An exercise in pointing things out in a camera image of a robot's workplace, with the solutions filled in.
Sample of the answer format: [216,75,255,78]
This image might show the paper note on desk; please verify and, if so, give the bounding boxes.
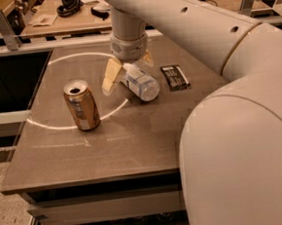
[29,15,57,27]

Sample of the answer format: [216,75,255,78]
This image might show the left metal bracket post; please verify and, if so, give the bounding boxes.
[0,9,21,52]

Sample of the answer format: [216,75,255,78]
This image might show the upper grey drawer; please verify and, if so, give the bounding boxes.
[28,185,186,225]

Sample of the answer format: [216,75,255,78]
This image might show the black snack packet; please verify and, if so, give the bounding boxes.
[160,64,191,92]

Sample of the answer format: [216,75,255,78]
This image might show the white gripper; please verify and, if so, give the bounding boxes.
[102,33,154,95]

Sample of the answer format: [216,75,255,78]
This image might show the gold soda can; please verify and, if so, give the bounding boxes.
[63,79,101,131]

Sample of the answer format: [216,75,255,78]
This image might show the clear plastic water bottle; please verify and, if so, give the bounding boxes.
[121,63,159,102]

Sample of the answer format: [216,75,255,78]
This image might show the black headphones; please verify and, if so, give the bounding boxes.
[56,0,83,18]

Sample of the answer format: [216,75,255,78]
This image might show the black sunglasses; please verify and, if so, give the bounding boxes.
[91,7,111,20]

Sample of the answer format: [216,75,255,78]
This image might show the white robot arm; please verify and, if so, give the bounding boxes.
[105,0,282,225]

